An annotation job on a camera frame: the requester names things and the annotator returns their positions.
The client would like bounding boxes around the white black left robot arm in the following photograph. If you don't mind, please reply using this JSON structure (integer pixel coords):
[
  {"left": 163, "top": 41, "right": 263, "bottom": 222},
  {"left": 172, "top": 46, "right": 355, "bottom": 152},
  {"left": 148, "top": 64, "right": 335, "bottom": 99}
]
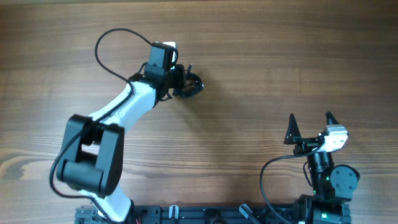
[{"left": 49, "top": 42, "right": 187, "bottom": 223}]

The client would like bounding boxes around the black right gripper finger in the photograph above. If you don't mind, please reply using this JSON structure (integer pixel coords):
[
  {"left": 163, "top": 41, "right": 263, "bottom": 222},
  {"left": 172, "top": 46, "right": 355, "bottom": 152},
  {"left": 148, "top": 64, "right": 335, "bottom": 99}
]
[
  {"left": 325, "top": 111, "right": 339, "bottom": 126},
  {"left": 284, "top": 113, "right": 302, "bottom": 145}
]

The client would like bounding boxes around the black cable bundle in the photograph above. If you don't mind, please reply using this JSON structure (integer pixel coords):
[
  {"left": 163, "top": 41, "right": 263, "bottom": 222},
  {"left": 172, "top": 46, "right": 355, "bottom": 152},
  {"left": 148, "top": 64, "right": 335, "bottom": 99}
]
[{"left": 172, "top": 63, "right": 205, "bottom": 99}]

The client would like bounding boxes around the black left camera cable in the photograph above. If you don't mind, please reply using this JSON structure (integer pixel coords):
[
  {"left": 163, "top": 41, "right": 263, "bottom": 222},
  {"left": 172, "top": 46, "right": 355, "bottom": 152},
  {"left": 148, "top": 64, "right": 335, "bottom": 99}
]
[{"left": 49, "top": 27, "right": 154, "bottom": 224}]

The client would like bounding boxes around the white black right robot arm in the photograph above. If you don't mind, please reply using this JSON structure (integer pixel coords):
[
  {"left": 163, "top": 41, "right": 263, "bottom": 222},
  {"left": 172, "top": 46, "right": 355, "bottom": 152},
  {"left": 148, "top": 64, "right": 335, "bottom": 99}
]
[{"left": 284, "top": 112, "right": 360, "bottom": 223}]

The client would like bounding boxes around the black right camera cable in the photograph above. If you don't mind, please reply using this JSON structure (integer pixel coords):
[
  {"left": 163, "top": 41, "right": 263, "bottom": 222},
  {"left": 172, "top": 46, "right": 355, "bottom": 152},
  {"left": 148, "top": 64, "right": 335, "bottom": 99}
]
[{"left": 259, "top": 143, "right": 324, "bottom": 224}]

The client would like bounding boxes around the black camera cable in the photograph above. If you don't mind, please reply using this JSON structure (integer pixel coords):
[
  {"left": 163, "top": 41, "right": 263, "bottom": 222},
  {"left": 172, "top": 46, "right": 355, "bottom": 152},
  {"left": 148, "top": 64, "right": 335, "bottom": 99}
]
[
  {"left": 49, "top": 27, "right": 154, "bottom": 224},
  {"left": 259, "top": 143, "right": 324, "bottom": 224}
]

